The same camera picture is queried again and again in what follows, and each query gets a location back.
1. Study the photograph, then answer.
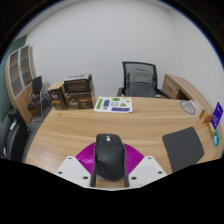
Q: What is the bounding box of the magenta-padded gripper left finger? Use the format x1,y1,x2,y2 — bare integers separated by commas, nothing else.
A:
54,142,98,188

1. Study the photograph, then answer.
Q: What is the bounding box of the dark open cardboard box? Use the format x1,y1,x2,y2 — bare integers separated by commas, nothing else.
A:
63,73,94,94

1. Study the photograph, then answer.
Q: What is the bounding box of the black leather armchair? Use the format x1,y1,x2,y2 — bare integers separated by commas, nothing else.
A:
0,108,31,163

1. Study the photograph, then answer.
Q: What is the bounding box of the dark grey mouse pad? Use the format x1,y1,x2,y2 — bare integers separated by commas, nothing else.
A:
161,126,205,174

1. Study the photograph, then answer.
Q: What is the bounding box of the black mesh office chair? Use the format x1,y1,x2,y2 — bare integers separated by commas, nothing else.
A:
116,60,171,99

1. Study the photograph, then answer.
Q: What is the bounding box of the small brown cardboard box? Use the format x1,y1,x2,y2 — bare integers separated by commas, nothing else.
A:
47,81,69,111

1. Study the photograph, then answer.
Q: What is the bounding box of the white green purple printed sheet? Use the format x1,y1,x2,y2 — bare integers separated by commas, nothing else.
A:
92,96,134,114

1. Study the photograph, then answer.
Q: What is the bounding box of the small green packet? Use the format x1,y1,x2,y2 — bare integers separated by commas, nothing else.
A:
212,128,222,147

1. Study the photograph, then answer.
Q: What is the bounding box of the small orange-brown box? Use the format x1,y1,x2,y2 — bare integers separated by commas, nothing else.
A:
198,109,214,125

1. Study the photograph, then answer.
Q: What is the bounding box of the black visitor chair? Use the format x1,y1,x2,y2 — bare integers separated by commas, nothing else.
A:
27,75,51,118

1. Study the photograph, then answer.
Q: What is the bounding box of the small yellow packet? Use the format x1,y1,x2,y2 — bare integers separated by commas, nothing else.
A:
208,122,216,136

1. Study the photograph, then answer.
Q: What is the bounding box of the purple standing card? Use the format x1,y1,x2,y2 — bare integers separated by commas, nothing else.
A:
210,101,224,130

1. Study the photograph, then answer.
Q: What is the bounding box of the wooden side desk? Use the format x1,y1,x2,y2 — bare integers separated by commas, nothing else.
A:
161,73,214,113

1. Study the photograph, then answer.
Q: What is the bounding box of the wooden glass-door cabinet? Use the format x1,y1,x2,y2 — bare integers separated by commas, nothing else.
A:
4,44,38,124

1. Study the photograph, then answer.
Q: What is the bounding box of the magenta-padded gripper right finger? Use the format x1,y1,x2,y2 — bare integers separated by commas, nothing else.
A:
123,143,168,188

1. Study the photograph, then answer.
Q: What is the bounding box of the black computer mouse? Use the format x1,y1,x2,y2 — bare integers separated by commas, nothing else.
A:
94,133,127,182

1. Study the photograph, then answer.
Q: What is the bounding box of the wide brown cardboard box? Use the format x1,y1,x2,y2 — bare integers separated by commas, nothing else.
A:
64,87,96,110

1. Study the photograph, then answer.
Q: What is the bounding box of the round grey white disc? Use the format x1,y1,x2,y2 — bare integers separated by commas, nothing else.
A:
179,99,198,116

